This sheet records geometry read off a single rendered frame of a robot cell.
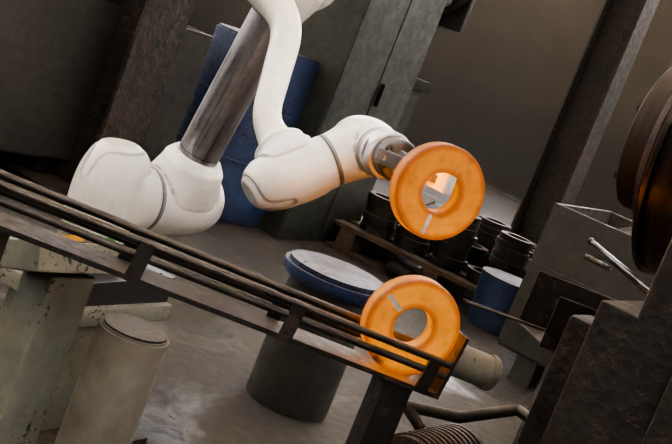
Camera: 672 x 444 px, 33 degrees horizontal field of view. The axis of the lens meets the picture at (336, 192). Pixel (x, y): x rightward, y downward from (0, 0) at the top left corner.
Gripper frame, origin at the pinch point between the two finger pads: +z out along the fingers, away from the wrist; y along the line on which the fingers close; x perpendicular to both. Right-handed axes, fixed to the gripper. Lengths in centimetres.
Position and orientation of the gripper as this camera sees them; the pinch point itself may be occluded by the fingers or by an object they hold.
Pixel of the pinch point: (440, 181)
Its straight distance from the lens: 183.7
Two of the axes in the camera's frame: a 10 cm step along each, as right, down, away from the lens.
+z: 3.4, 2.1, -9.1
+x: 3.5, -9.3, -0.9
